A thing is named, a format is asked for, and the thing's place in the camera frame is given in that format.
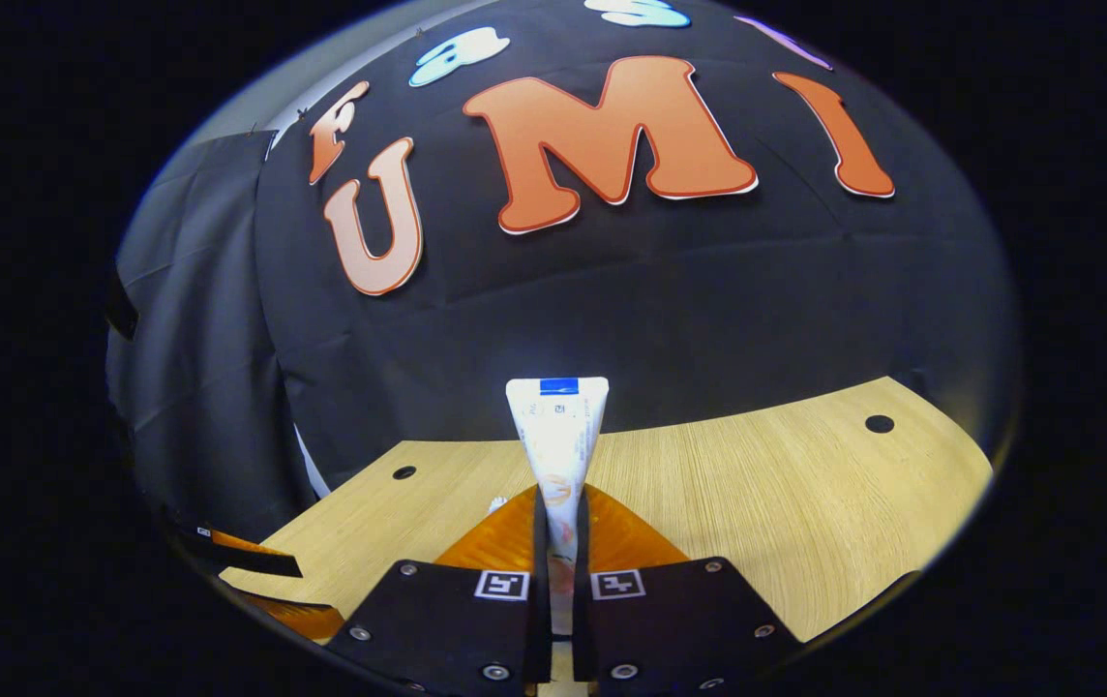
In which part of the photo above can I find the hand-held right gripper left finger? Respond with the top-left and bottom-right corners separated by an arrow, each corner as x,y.
326,484 -> 554,696

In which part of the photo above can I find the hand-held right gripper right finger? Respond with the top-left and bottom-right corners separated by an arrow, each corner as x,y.
573,484 -> 801,696

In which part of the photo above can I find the white toothpaste tube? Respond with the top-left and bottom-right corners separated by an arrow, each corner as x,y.
505,377 -> 610,635

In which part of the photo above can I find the wooden desktop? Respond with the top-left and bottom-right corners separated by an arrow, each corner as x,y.
220,377 -> 995,645

